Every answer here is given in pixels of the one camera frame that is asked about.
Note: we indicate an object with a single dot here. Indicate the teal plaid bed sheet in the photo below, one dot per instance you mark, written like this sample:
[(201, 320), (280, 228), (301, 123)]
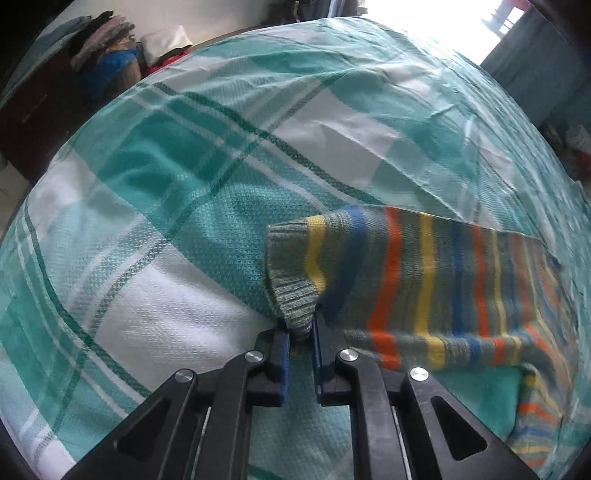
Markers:
[(184, 207)]

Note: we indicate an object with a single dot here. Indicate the dark wooden cabinet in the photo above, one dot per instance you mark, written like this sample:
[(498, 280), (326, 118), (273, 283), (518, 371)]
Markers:
[(41, 115)]

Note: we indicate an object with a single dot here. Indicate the heap of mixed clothes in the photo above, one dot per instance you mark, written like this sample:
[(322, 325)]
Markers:
[(572, 143)]

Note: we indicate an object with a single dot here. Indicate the striped knit sweater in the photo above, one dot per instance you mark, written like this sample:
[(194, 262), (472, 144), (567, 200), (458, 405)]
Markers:
[(415, 277)]

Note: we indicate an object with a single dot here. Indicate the white cloth bundle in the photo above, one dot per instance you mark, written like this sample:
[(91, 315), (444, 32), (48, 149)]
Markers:
[(164, 41)]

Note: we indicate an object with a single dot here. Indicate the blue curtain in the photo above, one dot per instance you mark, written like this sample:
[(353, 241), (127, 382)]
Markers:
[(540, 78)]

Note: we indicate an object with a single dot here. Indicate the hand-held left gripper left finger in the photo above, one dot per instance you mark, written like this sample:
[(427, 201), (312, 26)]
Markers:
[(285, 369)]

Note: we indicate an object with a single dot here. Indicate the pile of folded clothes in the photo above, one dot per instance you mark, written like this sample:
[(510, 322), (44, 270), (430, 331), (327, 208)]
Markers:
[(104, 50)]

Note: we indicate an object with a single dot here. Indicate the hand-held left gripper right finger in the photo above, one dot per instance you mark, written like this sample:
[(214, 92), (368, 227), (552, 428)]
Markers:
[(316, 364)]

